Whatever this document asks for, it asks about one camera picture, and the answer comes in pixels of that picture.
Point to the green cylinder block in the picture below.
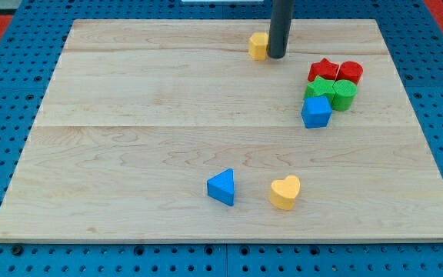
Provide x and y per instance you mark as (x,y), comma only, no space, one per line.
(345,92)

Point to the red cylinder block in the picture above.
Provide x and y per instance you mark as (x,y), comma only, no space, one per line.
(351,71)

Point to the light wooden board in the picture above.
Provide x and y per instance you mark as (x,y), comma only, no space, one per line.
(140,114)

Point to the blue triangle block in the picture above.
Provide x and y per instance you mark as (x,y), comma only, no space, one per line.
(222,187)

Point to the yellow heart block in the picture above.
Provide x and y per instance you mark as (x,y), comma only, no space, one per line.
(283,192)

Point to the red star block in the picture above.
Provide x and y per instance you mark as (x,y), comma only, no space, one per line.
(325,69)

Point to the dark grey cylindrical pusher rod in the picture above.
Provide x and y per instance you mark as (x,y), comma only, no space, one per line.
(280,24)

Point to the green star block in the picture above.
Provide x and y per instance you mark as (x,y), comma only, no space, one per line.
(320,87)

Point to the blue cube block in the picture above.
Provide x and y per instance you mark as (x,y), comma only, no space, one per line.
(316,112)

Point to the yellow hexagon block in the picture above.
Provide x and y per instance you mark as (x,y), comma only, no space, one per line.
(257,46)

